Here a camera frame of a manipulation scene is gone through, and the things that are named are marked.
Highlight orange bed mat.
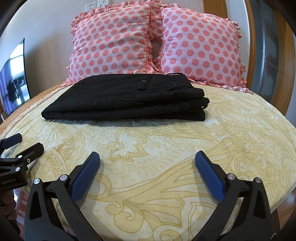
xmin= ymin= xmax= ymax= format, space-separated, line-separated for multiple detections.
xmin=0 ymin=83 xmax=70 ymax=130

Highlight person's left hand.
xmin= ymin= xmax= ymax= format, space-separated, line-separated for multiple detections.
xmin=0 ymin=189 xmax=18 ymax=223

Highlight yellow patterned blanket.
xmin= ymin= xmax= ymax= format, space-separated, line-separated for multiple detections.
xmin=0 ymin=81 xmax=296 ymax=241

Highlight pink polka dot pillow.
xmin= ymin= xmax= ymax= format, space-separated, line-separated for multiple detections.
xmin=65 ymin=3 xmax=162 ymax=84
xmin=159 ymin=3 xmax=255 ymax=94

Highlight black flat screen television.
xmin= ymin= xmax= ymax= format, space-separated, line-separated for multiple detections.
xmin=0 ymin=38 xmax=31 ymax=116

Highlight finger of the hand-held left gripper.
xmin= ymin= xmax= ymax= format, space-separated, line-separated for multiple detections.
xmin=0 ymin=142 xmax=45 ymax=174
xmin=0 ymin=134 xmax=23 ymax=151

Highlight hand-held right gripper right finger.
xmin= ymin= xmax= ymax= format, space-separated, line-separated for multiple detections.
xmin=195 ymin=151 xmax=272 ymax=241

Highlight wooden headboard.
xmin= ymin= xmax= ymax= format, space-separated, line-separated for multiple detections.
xmin=203 ymin=0 xmax=265 ymax=98

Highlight wooden bed base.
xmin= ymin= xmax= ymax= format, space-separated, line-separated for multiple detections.
xmin=0 ymin=183 xmax=296 ymax=241

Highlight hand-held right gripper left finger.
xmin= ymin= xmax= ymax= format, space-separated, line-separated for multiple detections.
xmin=24 ymin=151 xmax=101 ymax=241

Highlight black pants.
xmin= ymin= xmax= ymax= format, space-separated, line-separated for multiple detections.
xmin=41 ymin=72 xmax=210 ymax=122

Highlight wardrobe with grey sliding door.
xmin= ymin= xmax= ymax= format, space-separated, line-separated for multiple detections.
xmin=254 ymin=0 xmax=296 ymax=116

